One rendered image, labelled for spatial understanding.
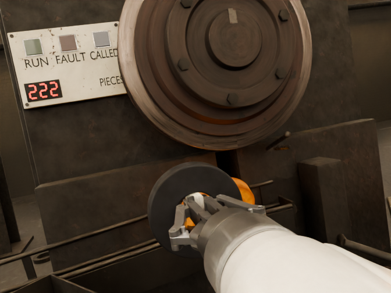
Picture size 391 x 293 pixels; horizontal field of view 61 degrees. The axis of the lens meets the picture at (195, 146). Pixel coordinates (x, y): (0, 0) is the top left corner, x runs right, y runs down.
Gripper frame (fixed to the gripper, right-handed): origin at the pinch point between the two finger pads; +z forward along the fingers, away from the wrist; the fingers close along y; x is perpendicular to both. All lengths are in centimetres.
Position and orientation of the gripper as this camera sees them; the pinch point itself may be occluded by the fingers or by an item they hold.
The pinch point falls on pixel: (194, 200)
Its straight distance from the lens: 54.5
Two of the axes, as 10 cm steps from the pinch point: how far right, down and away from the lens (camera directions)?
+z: -2.5, -1.1, 9.6
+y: 9.5, -2.0, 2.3
